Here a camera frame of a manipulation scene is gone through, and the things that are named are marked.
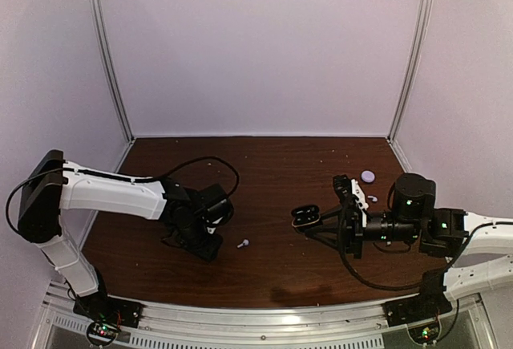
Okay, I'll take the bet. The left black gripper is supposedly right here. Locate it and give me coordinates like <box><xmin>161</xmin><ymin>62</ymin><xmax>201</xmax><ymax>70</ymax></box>
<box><xmin>175</xmin><ymin>217</ymin><xmax>224</xmax><ymax>262</ymax></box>

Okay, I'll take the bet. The right small circuit board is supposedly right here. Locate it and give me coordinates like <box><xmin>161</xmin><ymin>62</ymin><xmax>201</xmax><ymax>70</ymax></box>
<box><xmin>408</xmin><ymin>322</ymin><xmax>441</xmax><ymax>346</ymax></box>

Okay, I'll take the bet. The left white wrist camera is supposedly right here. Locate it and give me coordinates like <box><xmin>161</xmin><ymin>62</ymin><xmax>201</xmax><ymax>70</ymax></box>
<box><xmin>204</xmin><ymin>199</ymin><xmax>234</xmax><ymax>234</ymax></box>

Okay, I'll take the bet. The front aluminium rail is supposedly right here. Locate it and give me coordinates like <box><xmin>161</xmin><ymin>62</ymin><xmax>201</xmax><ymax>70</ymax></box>
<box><xmin>28</xmin><ymin>283</ymin><xmax>499</xmax><ymax>348</ymax></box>

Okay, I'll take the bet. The left small circuit board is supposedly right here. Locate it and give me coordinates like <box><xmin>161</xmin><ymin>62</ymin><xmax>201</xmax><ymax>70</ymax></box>
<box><xmin>86</xmin><ymin>322</ymin><xmax>120</xmax><ymax>347</ymax></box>

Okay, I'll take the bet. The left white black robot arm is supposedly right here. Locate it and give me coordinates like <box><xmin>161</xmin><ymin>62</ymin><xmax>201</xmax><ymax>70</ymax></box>
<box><xmin>5</xmin><ymin>149</ymin><xmax>236</xmax><ymax>320</ymax></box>

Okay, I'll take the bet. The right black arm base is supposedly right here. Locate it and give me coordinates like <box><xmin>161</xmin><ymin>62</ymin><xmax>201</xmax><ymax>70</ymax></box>
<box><xmin>382</xmin><ymin>270</ymin><xmax>452</xmax><ymax>327</ymax></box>

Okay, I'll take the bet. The black glossy charging case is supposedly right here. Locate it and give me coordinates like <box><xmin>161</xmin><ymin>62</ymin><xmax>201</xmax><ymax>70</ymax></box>
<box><xmin>291</xmin><ymin>205</ymin><xmax>320</xmax><ymax>229</ymax></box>

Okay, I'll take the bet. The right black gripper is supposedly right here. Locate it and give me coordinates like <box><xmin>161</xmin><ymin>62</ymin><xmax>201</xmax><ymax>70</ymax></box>
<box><xmin>305</xmin><ymin>203</ymin><xmax>422</xmax><ymax>261</ymax></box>

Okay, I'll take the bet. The right aluminium frame post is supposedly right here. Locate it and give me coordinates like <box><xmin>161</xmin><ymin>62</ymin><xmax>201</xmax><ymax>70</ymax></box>
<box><xmin>387</xmin><ymin>0</ymin><xmax>434</xmax><ymax>144</ymax></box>

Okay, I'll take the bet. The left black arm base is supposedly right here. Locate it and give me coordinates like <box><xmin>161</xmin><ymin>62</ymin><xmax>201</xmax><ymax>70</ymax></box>
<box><xmin>73</xmin><ymin>276</ymin><xmax>143</xmax><ymax>328</ymax></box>

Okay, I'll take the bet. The lavender charging case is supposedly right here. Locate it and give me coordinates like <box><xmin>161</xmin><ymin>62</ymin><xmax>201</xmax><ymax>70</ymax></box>
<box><xmin>361</xmin><ymin>170</ymin><xmax>376</xmax><ymax>184</ymax></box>

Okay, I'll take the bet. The right black braided cable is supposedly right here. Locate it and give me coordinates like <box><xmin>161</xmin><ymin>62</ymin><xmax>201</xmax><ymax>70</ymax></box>
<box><xmin>336</xmin><ymin>204</ymin><xmax>498</xmax><ymax>292</ymax></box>

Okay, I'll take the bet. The left aluminium frame post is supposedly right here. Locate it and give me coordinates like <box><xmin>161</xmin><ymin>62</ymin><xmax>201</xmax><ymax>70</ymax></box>
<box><xmin>89</xmin><ymin>0</ymin><xmax>135</xmax><ymax>144</ymax></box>

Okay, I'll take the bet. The left black braided cable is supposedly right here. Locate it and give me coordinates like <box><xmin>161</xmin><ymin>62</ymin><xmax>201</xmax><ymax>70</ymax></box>
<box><xmin>71</xmin><ymin>156</ymin><xmax>240</xmax><ymax>201</ymax></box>

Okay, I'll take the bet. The black braided cable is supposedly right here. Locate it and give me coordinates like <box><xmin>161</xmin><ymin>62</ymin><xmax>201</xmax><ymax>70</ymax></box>
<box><xmin>336</xmin><ymin>204</ymin><xmax>498</xmax><ymax>292</ymax></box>
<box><xmin>71</xmin><ymin>156</ymin><xmax>240</xmax><ymax>201</ymax></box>

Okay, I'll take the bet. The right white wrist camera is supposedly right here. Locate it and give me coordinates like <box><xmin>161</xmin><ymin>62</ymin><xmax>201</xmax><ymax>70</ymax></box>
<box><xmin>333</xmin><ymin>175</ymin><xmax>369</xmax><ymax>210</ymax></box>

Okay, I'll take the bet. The small circuit board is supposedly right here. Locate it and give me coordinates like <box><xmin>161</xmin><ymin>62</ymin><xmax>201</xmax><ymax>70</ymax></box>
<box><xmin>408</xmin><ymin>322</ymin><xmax>441</xmax><ymax>346</ymax></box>
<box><xmin>86</xmin><ymin>322</ymin><xmax>120</xmax><ymax>347</ymax></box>

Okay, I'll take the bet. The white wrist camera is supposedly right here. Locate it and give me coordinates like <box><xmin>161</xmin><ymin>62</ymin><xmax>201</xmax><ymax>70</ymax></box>
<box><xmin>204</xmin><ymin>199</ymin><xmax>234</xmax><ymax>234</ymax></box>
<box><xmin>333</xmin><ymin>175</ymin><xmax>369</xmax><ymax>210</ymax></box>

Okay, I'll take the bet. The aluminium frame post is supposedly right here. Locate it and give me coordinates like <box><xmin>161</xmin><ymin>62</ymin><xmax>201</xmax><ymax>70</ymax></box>
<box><xmin>89</xmin><ymin>0</ymin><xmax>135</xmax><ymax>144</ymax></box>
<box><xmin>387</xmin><ymin>0</ymin><xmax>434</xmax><ymax>144</ymax></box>

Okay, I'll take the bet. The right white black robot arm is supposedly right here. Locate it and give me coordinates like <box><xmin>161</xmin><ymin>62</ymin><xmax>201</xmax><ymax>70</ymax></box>
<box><xmin>291</xmin><ymin>173</ymin><xmax>512</xmax><ymax>319</ymax></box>

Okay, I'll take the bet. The lavender earbud at centre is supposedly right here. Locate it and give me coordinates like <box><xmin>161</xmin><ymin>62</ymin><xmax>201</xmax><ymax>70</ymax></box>
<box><xmin>236</xmin><ymin>239</ymin><xmax>250</xmax><ymax>249</ymax></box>

